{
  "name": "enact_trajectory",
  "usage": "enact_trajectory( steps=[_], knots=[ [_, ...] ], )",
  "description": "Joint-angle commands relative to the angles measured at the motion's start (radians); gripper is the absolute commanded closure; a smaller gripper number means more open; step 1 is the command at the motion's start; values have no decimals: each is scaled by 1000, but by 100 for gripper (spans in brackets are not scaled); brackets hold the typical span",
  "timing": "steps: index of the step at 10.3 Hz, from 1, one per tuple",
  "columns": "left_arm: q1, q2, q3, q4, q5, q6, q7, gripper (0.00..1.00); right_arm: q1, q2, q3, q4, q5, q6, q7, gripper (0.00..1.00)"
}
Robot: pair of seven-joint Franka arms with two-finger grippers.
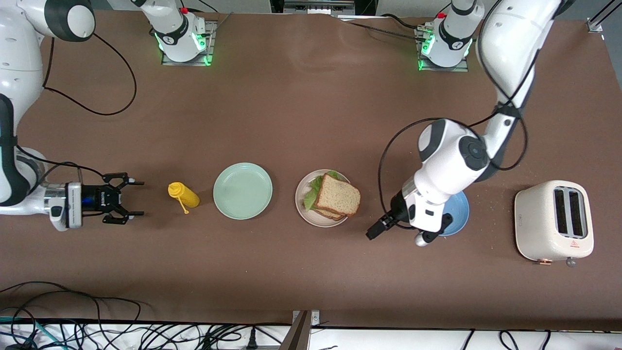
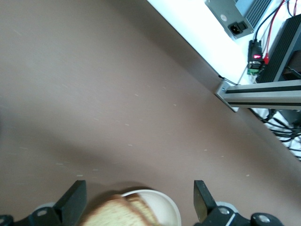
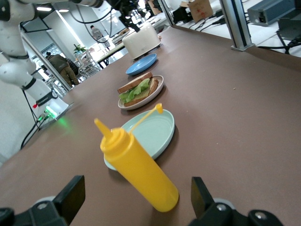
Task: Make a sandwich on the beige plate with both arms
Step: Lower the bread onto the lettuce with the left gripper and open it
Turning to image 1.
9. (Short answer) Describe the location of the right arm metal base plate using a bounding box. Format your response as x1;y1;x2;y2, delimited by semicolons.
161;19;217;66

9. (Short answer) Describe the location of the white two-slot toaster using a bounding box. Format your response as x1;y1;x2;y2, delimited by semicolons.
514;180;595;268

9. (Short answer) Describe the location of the blue plate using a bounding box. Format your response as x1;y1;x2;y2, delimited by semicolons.
440;191;470;237

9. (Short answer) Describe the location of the yellow mustard squeeze bottle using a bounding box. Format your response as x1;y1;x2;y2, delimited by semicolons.
168;182;200;214

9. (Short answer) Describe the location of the black base power cable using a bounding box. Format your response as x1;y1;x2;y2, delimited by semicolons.
335;14;428;42

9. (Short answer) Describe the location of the long black floor cable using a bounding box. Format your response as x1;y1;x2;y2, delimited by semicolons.
0;281;142;322

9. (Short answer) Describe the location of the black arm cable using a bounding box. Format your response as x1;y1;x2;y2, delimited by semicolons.
15;33;138;178
378;10;529;214

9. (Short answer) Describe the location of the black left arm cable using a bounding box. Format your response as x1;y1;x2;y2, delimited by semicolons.
378;10;529;214

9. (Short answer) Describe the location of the mint green plate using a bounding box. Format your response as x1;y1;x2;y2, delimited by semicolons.
213;162;273;220

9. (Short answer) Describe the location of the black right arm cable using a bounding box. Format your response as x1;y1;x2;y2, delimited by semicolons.
15;33;138;178

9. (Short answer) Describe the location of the teal cable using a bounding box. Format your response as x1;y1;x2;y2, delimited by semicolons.
0;316;66;350

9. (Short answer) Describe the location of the metal frame equipment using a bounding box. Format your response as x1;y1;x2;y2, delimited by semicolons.
283;0;356;15

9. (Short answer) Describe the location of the metal table edge bracket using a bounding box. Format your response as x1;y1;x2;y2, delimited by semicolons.
291;310;320;350

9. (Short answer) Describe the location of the green lettuce leaf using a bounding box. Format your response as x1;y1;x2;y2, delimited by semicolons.
304;170;343;210

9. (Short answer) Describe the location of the aluminium corner rail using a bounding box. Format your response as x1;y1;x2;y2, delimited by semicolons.
587;0;614;34

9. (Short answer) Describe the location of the beige plate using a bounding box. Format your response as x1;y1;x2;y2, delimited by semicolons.
295;169;356;228

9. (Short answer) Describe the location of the tangled black cable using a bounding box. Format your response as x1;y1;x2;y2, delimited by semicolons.
73;321;243;350

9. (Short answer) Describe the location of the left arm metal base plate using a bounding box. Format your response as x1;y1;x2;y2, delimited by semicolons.
417;27;469;72

